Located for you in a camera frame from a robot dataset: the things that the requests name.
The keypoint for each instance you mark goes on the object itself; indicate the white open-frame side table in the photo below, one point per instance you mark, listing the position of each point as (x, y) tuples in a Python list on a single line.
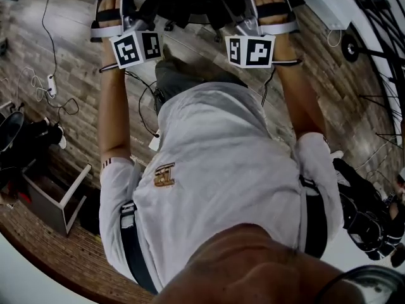
[(47, 206)]

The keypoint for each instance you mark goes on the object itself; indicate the black wrist band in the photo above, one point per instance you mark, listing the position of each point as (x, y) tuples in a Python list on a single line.
[(107, 67), (288, 62)]

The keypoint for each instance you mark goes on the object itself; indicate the white short-sleeved shirt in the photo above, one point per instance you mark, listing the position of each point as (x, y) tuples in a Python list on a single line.
[(221, 157)]

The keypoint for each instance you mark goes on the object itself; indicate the grey trousers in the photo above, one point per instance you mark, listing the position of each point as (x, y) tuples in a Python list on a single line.
[(177, 81)]

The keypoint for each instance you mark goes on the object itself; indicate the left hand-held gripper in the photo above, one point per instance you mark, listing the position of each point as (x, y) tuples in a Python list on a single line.
[(126, 51)]

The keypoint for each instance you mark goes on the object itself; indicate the white power strip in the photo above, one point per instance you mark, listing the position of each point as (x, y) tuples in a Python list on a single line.
[(52, 84)]

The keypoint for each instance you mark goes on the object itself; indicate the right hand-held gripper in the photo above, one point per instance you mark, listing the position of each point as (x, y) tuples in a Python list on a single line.
[(259, 52)]

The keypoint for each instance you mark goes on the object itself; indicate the person's left olive shoe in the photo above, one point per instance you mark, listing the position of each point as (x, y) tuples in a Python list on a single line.
[(167, 53)]

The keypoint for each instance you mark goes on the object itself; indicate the person's left hand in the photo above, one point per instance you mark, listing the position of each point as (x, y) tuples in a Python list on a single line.
[(109, 3)]

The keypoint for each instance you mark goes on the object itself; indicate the person's left forearm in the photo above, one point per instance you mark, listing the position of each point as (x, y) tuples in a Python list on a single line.
[(112, 106)]

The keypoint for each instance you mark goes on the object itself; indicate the person's right forearm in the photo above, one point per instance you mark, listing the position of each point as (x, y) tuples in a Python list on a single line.
[(300, 100)]

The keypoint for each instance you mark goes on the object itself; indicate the person's face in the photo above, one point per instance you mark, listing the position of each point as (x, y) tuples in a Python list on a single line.
[(253, 271)]

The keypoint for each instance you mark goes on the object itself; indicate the black wheeled metal frame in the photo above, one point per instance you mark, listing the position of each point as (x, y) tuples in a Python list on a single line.
[(350, 47)]

